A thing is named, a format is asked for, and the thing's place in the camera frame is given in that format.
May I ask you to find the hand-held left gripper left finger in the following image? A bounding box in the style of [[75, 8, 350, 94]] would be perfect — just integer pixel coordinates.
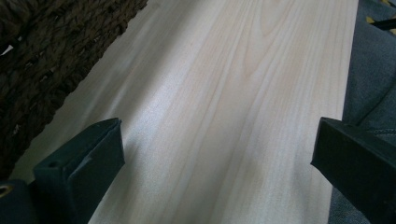
[[33, 117, 126, 224]]

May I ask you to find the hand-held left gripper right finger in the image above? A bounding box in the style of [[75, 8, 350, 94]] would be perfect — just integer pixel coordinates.
[[310, 117, 396, 224]]

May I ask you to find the grey cloth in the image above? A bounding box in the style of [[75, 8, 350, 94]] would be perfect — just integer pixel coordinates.
[[326, 0, 396, 224]]

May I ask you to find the dark woven basket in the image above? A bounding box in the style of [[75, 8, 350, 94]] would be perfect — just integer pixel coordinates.
[[0, 0, 149, 181]]

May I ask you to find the black and yellow object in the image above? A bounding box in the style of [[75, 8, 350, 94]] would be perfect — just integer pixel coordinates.
[[365, 0, 396, 35]]

